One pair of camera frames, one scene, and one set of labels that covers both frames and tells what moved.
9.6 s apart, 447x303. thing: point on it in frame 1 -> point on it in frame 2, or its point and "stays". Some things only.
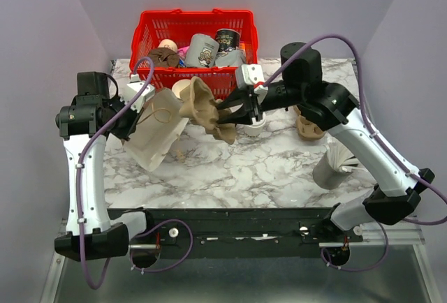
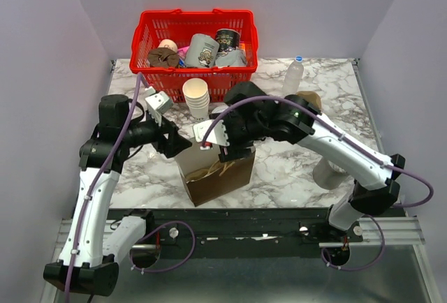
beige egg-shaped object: x=167 y=43 stays
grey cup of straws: x=334 y=167 stays
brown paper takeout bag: x=162 y=120 -> x=206 y=178
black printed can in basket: x=228 y=39 stays
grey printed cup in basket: x=202 y=52 stays
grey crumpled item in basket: x=230 y=58 stays
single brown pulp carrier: x=200 y=107 -> x=196 y=174
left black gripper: x=126 y=132 -> x=175 y=143
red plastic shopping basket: x=153 y=26 stays
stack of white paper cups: x=181 y=88 -> x=196 y=93
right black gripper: x=251 y=109 -> x=228 y=153
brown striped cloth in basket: x=163 y=57 stays
